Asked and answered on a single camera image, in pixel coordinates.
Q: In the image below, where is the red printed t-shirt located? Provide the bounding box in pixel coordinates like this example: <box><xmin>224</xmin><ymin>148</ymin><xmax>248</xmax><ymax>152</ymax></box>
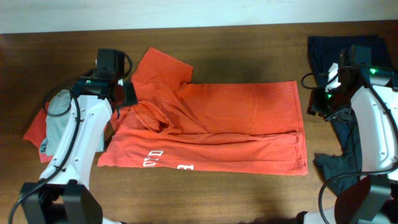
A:
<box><xmin>98</xmin><ymin>48</ymin><xmax>308</xmax><ymax>175</ymax></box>

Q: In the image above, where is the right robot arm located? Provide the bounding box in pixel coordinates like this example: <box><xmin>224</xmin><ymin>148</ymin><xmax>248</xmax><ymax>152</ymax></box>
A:
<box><xmin>297</xmin><ymin>45</ymin><xmax>397</xmax><ymax>224</ymax></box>

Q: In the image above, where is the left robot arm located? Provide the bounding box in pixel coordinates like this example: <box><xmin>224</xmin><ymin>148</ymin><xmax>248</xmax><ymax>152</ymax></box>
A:
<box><xmin>8</xmin><ymin>49</ymin><xmax>137</xmax><ymax>223</ymax></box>

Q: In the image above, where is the dark navy garment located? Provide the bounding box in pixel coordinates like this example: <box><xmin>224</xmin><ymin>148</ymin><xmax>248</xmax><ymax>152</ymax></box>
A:
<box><xmin>307</xmin><ymin>35</ymin><xmax>392</xmax><ymax>180</ymax></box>

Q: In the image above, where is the grey folded t-shirt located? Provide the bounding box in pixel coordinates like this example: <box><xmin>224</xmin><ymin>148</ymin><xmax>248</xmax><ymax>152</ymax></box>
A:
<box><xmin>39</xmin><ymin>89</ymin><xmax>106</xmax><ymax>157</ymax></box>

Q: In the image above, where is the red folded garment under grey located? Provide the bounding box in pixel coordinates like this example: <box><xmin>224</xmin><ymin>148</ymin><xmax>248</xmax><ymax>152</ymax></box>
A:
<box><xmin>23</xmin><ymin>109</ymin><xmax>52</xmax><ymax>163</ymax></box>

